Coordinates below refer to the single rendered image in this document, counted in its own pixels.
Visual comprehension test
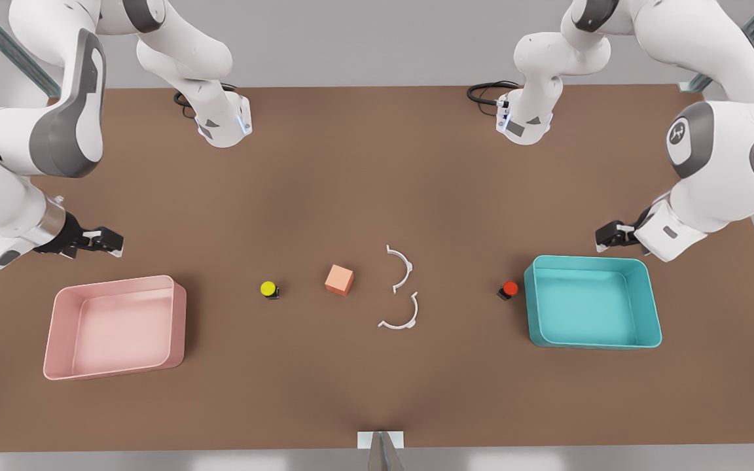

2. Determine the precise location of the white curved clip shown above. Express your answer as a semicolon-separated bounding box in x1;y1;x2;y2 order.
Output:
386;245;414;294
378;292;419;330

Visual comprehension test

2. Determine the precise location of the pink storage box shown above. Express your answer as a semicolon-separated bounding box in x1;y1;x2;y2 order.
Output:
43;275;187;381

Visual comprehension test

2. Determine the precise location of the black cable loop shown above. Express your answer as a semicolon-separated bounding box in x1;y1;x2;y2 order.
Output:
467;80;522;118
173;83;238;119

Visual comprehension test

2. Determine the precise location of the blue storage box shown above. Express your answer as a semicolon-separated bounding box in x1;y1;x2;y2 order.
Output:
524;255;663;349

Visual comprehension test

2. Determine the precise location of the orange cube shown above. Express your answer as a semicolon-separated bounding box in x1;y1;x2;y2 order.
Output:
325;264;355;296

